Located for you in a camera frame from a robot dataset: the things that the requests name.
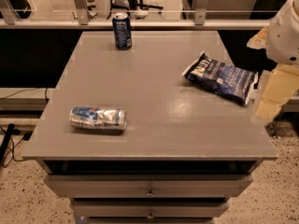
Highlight blue soda can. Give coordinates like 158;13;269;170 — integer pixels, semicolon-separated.
112;13;132;50

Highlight blue chip bag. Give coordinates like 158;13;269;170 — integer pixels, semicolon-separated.
182;51;258;105

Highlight black floor cables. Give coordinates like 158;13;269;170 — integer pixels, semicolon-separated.
0;123;32;169

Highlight drawer with knob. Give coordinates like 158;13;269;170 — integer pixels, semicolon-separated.
71;200;229;218
44;175;253;199

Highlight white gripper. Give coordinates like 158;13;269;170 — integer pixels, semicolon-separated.
247;0;299;120

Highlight lower drawer with knob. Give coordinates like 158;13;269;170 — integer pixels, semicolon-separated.
71;200;229;218

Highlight top drawer with knob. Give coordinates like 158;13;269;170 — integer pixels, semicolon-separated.
44;175;253;199

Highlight silver redbull can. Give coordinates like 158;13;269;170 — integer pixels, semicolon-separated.
69;106;127;131

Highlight metal railing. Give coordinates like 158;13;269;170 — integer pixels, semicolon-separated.
0;0;270;30

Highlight grey drawer cabinet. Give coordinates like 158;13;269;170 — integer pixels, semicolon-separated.
23;31;277;224

